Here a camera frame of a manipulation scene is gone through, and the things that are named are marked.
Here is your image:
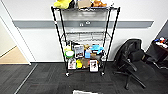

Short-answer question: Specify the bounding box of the dark brown paper bag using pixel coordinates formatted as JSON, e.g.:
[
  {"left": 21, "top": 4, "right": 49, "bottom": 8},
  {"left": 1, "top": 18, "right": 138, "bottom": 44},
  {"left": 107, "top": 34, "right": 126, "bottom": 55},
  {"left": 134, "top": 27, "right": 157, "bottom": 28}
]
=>
[{"left": 82, "top": 58, "right": 91, "bottom": 69}]

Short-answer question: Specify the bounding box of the small yellow toy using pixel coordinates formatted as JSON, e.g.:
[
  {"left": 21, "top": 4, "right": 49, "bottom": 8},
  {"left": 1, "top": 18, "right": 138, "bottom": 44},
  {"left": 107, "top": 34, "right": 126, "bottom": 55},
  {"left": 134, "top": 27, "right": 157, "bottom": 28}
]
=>
[{"left": 75, "top": 59, "right": 83, "bottom": 70}]

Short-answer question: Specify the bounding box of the white box with red print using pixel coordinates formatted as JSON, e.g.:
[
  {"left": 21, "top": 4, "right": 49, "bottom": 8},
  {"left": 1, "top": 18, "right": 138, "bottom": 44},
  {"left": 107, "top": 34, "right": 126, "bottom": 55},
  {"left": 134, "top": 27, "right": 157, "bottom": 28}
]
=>
[{"left": 67, "top": 58, "right": 77, "bottom": 70}]

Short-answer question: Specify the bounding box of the white box with dark picture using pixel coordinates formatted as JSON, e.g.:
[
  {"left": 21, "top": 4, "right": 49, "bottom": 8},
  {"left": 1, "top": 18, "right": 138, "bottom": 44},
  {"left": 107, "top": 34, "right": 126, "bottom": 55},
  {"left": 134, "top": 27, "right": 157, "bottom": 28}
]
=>
[{"left": 89, "top": 59, "right": 99, "bottom": 73}]

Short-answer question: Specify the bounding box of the blue bottle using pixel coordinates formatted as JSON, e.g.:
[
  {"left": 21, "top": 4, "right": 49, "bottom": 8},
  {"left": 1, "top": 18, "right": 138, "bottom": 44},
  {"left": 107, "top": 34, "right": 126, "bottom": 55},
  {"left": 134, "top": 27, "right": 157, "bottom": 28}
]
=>
[{"left": 84, "top": 49, "right": 92, "bottom": 59}]

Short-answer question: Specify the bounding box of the black office chair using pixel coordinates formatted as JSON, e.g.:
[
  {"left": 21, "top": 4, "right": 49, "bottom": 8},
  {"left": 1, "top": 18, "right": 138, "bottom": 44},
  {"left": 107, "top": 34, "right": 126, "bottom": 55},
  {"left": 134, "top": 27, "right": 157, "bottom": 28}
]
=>
[{"left": 113, "top": 38, "right": 149, "bottom": 90}]

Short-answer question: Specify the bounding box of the pale yellow packet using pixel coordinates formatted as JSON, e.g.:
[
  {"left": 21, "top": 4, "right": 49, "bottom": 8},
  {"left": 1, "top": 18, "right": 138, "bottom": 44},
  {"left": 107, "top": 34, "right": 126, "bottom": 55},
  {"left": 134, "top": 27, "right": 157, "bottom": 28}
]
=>
[{"left": 64, "top": 45, "right": 73, "bottom": 52}]

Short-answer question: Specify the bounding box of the orange plush toy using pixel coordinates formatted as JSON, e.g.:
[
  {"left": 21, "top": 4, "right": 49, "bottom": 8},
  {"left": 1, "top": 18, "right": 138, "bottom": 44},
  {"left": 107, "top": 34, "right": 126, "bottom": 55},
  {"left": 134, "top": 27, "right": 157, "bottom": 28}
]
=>
[{"left": 91, "top": 0, "right": 108, "bottom": 8}]

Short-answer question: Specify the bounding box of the black wire shelf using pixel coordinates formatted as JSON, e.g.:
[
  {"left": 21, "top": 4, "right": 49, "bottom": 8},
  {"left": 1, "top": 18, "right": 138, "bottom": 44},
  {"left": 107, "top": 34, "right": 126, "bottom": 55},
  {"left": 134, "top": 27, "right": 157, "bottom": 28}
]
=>
[{"left": 50, "top": 5, "right": 121, "bottom": 77}]

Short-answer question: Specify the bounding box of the green and white round bowl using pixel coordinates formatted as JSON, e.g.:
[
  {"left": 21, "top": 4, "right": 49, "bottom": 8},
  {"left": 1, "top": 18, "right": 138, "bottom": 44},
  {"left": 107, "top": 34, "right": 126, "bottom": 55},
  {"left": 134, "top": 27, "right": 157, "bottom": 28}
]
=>
[{"left": 65, "top": 49, "right": 75, "bottom": 60}]

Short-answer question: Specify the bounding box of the brown cardboard box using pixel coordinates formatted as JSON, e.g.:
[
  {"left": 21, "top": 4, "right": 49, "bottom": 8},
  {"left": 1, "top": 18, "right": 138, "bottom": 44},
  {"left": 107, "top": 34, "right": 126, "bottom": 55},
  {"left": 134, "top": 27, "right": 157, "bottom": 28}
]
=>
[{"left": 77, "top": 0, "right": 92, "bottom": 9}]

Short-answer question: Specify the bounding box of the red and white small object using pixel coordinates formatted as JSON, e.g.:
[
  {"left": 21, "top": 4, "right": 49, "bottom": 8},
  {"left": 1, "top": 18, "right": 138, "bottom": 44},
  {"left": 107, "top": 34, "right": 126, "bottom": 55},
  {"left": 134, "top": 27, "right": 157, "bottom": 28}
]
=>
[{"left": 154, "top": 37, "right": 168, "bottom": 46}]

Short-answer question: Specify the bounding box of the dark desk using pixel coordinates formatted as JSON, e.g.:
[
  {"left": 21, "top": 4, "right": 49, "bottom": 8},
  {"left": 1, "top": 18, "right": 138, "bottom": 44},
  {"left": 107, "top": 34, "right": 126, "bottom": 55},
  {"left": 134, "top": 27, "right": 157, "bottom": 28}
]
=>
[{"left": 145, "top": 36, "right": 168, "bottom": 68}]

